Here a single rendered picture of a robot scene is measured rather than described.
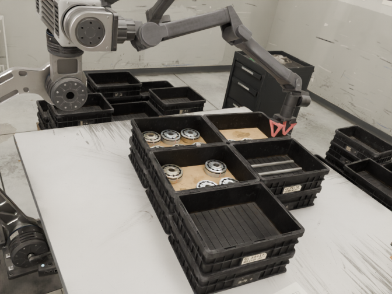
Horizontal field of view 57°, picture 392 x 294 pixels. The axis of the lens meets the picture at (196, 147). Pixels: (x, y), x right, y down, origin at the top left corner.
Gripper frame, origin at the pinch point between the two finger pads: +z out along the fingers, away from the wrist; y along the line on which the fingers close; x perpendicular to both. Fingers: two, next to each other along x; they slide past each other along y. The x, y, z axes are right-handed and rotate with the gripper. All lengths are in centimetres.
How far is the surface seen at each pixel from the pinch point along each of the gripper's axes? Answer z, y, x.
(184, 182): 25, -42, 13
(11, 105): 93, -20, 276
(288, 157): 16.5, 21.6, 1.4
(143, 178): 33, -48, 33
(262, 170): 19.8, -1.8, 1.0
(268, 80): 2, 118, 88
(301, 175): 11.2, -3.2, -19.1
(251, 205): 24.3, -27.1, -13.2
